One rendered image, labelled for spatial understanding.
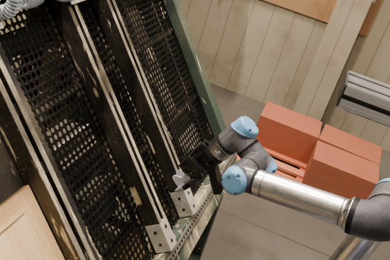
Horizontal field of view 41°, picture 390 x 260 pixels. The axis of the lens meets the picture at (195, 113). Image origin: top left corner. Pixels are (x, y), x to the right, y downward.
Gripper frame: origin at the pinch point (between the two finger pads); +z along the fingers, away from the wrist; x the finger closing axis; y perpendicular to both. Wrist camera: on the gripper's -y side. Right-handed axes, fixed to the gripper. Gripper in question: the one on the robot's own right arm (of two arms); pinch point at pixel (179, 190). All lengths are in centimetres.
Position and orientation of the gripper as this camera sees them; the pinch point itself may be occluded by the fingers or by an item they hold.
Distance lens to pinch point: 176.5
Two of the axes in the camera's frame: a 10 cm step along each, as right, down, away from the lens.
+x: -3.0, 3.7, -8.8
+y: -6.9, -7.2, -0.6
